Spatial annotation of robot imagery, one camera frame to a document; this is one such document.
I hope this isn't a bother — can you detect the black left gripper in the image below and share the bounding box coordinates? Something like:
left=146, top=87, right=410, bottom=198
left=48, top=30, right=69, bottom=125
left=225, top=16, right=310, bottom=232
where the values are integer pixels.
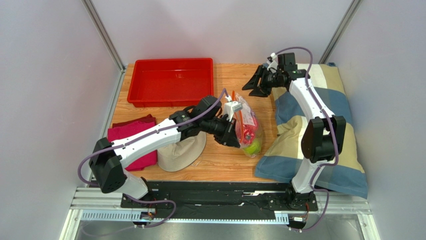
left=200, top=115, right=240, bottom=149

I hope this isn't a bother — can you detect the clear zip top bag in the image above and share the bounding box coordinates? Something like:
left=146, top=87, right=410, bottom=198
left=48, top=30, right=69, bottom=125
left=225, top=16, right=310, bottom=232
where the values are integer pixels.
left=231, top=91, right=263, bottom=158

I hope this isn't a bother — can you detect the red fake bell pepper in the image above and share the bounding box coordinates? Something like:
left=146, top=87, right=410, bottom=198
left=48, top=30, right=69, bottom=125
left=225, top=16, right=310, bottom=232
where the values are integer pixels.
left=240, top=124, right=258, bottom=146

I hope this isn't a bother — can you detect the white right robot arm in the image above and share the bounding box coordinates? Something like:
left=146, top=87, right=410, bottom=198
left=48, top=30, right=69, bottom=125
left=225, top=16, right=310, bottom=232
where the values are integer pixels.
left=242, top=52, right=347, bottom=209

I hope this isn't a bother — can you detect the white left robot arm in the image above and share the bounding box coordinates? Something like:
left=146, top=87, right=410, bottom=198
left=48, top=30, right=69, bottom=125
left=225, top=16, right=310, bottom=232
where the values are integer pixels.
left=84, top=95, right=243, bottom=200

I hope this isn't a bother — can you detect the beige bucket hat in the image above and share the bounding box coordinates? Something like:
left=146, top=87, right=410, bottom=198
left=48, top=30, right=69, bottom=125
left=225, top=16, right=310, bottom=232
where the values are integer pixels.
left=157, top=132, right=207, bottom=172

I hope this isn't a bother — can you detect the checkered blue beige pillow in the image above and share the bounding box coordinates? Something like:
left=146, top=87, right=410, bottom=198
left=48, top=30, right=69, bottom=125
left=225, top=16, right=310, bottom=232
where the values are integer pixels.
left=254, top=62, right=369, bottom=200

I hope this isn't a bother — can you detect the red plastic bin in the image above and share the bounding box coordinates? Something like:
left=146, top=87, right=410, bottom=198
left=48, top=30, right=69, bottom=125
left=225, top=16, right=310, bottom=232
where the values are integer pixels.
left=127, top=58, right=215, bottom=108

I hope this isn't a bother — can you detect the magenta folded cloth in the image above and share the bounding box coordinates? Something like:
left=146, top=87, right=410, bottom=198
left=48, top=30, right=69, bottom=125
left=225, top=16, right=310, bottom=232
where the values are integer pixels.
left=106, top=120, right=159, bottom=172

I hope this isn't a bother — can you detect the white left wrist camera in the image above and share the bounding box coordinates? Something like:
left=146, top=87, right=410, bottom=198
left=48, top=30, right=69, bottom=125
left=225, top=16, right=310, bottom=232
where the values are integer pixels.
left=223, top=101, right=243, bottom=122

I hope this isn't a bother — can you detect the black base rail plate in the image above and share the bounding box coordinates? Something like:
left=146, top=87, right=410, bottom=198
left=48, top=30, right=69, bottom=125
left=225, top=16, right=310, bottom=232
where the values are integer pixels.
left=88, top=179, right=319, bottom=221

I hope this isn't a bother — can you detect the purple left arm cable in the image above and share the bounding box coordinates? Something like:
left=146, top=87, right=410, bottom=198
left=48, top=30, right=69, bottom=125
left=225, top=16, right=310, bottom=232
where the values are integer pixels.
left=77, top=88, right=231, bottom=237

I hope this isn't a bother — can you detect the aluminium frame rail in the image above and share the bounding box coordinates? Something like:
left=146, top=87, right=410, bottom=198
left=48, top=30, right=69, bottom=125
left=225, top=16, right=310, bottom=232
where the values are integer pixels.
left=60, top=182, right=380, bottom=240

